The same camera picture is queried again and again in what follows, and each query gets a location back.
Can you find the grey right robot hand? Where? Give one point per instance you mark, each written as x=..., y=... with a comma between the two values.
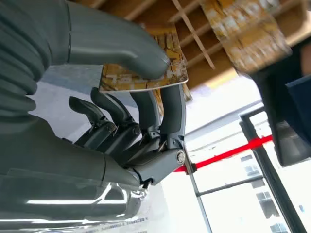
x=60, y=167

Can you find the clear plastic cover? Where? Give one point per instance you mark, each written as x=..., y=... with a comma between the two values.
x=137, y=196

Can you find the ribbed grey right arm sleeve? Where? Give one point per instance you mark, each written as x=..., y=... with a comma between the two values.
x=19, y=58

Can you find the red barrier belt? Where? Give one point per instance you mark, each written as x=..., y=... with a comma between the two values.
x=230, y=152

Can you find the black window frame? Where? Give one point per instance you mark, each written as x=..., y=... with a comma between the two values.
x=274, y=180

